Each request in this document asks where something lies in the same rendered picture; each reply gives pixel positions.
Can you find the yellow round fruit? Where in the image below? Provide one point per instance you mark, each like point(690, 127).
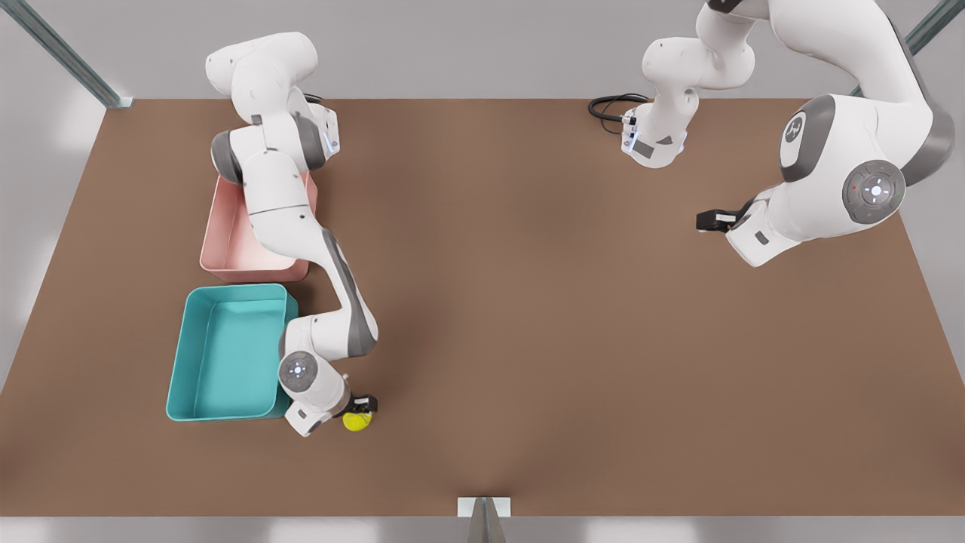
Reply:
point(356, 421)

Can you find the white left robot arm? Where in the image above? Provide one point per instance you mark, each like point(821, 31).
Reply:
point(844, 158)

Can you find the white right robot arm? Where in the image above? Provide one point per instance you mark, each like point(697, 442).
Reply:
point(279, 188)

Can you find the teal plastic bin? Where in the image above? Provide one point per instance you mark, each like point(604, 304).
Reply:
point(222, 354)

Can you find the pink plastic bin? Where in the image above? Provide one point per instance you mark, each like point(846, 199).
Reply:
point(230, 241)

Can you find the silver frame post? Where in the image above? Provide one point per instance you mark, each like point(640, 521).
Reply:
point(484, 519)
point(64, 53)
point(923, 34)

